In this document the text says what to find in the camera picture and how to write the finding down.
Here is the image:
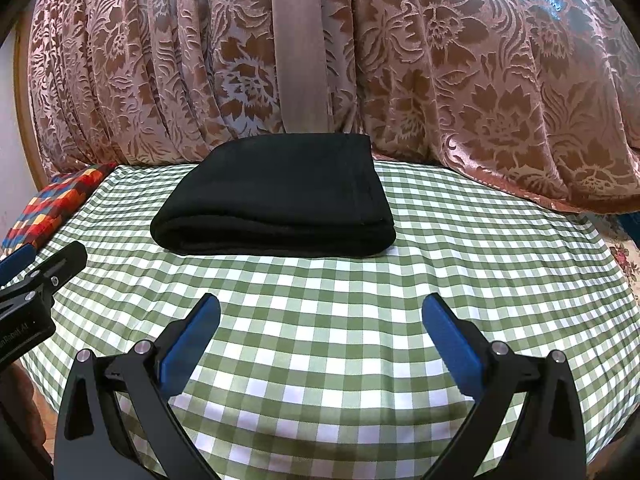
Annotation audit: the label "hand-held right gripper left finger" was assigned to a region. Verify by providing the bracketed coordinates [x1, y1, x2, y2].
[52, 292, 222, 480]

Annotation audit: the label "black pants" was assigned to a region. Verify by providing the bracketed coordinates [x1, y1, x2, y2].
[150, 132, 398, 259]

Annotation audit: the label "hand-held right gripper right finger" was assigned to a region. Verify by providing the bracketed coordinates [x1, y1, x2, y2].
[421, 292, 589, 480]

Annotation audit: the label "green white checked bedsheet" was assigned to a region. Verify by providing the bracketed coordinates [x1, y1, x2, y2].
[20, 157, 635, 480]

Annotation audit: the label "colourful patchwork pillow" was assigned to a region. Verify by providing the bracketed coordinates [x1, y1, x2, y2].
[0, 161, 119, 261]

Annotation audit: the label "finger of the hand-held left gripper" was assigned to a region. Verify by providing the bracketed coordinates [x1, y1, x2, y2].
[0, 246, 41, 287]
[0, 241, 89, 330]

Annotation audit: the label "brown floral curtain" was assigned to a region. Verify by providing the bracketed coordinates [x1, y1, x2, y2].
[27, 0, 640, 217]

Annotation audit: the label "floral bedsheet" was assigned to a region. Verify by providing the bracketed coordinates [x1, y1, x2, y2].
[587, 212, 640, 286]

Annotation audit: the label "wooden frame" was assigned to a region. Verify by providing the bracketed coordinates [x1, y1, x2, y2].
[14, 22, 48, 183]

